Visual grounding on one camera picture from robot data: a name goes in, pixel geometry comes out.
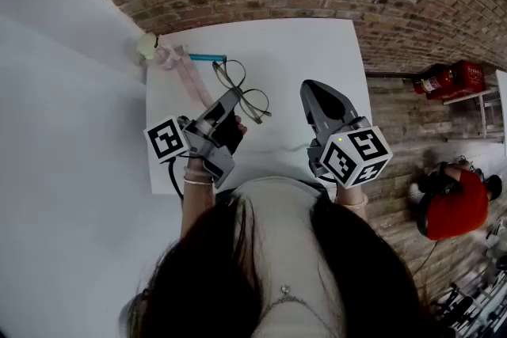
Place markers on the cream plush ball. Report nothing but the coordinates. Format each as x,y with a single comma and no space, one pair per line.
146,45

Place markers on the black metal stand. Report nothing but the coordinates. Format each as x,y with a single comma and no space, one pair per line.
459,304

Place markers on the pink wrist bangle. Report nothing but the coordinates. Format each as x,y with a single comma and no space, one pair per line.
352,203

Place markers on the person's left hand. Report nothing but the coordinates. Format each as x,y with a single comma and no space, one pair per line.
229,134

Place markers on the red fire extinguisher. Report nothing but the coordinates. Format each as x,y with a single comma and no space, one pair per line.
431,82

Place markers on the person's left forearm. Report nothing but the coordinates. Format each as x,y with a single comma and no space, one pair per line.
196,202

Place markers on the pale pink ribbon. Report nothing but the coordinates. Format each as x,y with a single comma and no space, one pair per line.
194,83

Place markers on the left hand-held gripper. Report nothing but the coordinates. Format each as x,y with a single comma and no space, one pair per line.
166,140

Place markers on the thin metal-frame eyeglasses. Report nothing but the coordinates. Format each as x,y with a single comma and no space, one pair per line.
253,103

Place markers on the person's white top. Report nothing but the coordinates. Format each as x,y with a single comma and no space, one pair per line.
285,233

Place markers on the thin pale bangle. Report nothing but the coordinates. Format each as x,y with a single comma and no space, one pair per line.
198,182

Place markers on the person's right forearm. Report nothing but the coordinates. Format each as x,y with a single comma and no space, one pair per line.
356,210

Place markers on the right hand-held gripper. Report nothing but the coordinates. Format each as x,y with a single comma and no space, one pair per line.
356,158

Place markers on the white metal rack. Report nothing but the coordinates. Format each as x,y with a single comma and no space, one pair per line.
481,107

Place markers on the white side table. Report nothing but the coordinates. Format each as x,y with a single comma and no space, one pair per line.
502,107

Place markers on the red extinguisher box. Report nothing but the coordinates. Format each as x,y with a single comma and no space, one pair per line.
469,77

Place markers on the teal blue stick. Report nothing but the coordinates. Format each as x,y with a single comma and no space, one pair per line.
206,57

